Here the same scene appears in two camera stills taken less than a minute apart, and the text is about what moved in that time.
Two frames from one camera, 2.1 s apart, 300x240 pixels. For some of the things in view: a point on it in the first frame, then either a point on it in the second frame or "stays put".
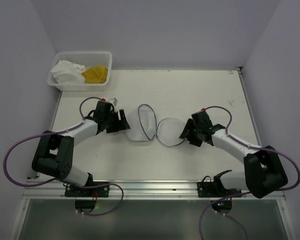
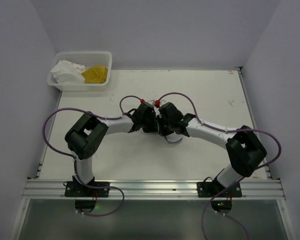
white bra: x=66 y=72 stays put
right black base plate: x=211 y=189 stays put
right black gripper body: x=193 y=133 → x=161 y=124
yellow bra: x=97 y=74 stays put
